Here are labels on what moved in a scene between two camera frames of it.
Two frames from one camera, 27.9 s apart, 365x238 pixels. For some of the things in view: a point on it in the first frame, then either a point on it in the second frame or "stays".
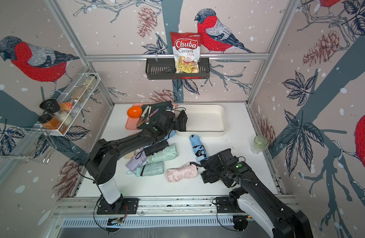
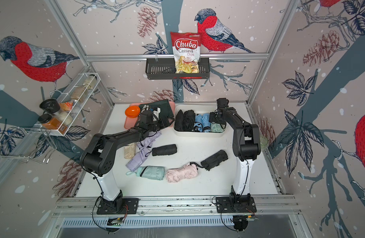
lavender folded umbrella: x=139 y=157 stays
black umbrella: x=182 y=121 stays
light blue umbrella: x=170 y=134 to x=206 y=124
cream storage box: x=204 y=120 stays
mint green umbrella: x=169 y=152 to x=216 y=128
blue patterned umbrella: x=200 y=152 to x=198 y=123
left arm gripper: x=176 y=122 to x=166 y=123
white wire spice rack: x=72 y=100 stays
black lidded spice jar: x=50 y=106 stays
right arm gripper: x=217 y=166 to x=211 y=118
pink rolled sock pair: x=188 y=171 stays
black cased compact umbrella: x=155 y=148 to x=165 y=150
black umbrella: x=211 y=176 to x=189 y=120
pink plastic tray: x=131 y=123 stays
